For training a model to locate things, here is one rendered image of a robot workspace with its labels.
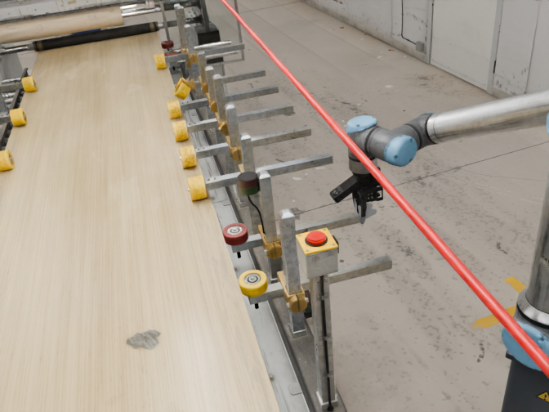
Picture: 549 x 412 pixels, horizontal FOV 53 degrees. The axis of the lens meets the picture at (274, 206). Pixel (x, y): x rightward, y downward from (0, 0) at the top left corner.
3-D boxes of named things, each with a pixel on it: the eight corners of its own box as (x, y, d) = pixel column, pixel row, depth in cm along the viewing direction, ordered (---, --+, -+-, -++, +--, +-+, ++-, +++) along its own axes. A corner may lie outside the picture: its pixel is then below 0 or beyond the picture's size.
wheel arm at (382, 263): (387, 264, 168) (387, 253, 165) (392, 270, 165) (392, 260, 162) (247, 299, 160) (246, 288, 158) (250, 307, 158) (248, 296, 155)
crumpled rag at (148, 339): (165, 329, 142) (163, 323, 141) (157, 350, 136) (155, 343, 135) (132, 329, 143) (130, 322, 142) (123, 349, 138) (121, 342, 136)
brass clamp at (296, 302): (296, 279, 166) (295, 266, 163) (310, 310, 155) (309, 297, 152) (276, 284, 165) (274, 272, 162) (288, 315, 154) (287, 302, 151)
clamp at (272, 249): (273, 234, 186) (271, 221, 183) (283, 257, 175) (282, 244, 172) (256, 237, 185) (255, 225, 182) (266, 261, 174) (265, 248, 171)
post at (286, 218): (302, 338, 169) (290, 206, 143) (306, 346, 166) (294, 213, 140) (292, 340, 168) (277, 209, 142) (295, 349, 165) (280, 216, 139)
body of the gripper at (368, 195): (383, 202, 180) (382, 170, 173) (359, 208, 179) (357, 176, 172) (374, 190, 186) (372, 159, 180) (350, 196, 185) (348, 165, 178)
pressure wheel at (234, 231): (248, 247, 185) (244, 219, 179) (253, 261, 178) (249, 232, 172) (225, 253, 184) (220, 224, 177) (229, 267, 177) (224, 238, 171)
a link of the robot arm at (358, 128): (363, 129, 161) (339, 120, 167) (364, 167, 167) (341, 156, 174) (385, 118, 165) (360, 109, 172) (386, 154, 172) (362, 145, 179)
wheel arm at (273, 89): (277, 90, 264) (276, 82, 262) (278, 92, 261) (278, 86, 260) (172, 110, 256) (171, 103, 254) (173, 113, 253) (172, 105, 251)
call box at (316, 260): (328, 255, 122) (326, 226, 118) (339, 275, 116) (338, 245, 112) (297, 262, 121) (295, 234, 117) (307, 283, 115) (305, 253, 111)
